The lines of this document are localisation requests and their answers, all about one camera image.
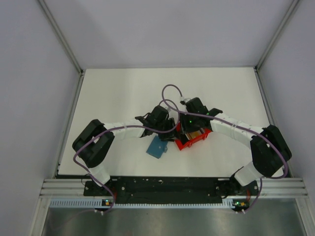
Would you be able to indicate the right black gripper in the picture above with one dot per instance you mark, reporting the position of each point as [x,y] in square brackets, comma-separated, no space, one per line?
[185,128]

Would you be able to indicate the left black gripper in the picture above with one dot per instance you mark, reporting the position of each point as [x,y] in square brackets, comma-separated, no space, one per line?
[168,136]

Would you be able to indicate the red plastic bin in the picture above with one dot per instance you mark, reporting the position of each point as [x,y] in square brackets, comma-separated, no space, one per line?
[182,142]

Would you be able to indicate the blue leather card holder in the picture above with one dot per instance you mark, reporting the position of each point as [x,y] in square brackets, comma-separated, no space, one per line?
[157,148]

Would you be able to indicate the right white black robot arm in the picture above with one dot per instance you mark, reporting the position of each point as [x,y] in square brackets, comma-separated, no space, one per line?
[269,150]

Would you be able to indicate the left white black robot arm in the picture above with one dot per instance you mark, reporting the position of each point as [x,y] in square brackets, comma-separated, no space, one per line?
[94,142]

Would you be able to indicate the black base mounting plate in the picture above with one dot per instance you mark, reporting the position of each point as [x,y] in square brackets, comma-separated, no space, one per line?
[170,190]

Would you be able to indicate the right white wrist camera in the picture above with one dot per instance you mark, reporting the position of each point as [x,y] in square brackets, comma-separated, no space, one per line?
[184,100]

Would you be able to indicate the grey slotted cable duct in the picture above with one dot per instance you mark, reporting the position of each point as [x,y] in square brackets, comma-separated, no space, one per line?
[103,204]

